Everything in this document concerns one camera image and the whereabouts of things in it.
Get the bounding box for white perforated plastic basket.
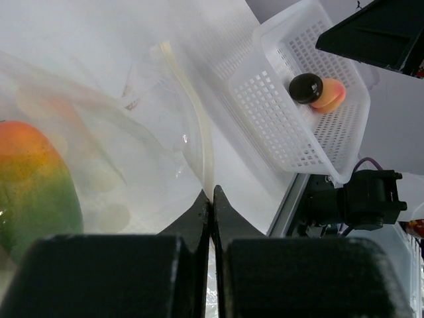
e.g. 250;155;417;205
213;1;370;184

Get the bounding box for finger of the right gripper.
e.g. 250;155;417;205
315;0;423;72

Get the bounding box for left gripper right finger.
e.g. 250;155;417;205
211;186;413;317

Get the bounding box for clear zip top bag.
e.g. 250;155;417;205
1;41;215;234

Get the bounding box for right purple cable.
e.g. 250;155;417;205
337;156;384;238

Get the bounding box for dark purple fruit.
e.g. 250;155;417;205
289;73;323;105

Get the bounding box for orange peach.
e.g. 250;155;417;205
311;78;346;113

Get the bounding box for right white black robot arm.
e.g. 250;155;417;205
289;1;423;236

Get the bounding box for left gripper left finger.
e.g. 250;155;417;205
1;193;210;317

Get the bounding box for green orange mango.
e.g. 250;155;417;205
1;121;83;263

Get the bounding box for aluminium rail frame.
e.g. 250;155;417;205
266;174;310;238

